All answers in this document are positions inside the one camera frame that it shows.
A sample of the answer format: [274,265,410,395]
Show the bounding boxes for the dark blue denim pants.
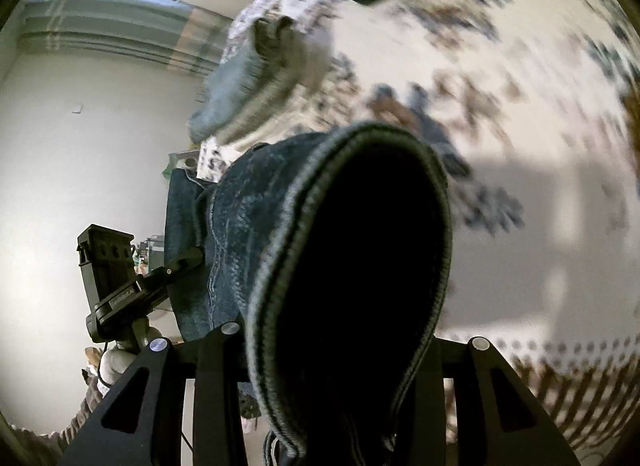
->
[165,122,452,465]

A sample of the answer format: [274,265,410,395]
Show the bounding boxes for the floral and plaid fleece blanket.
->
[198,0,639,460]

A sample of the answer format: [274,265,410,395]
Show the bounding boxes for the grey blue folded garment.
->
[188,16,333,145]

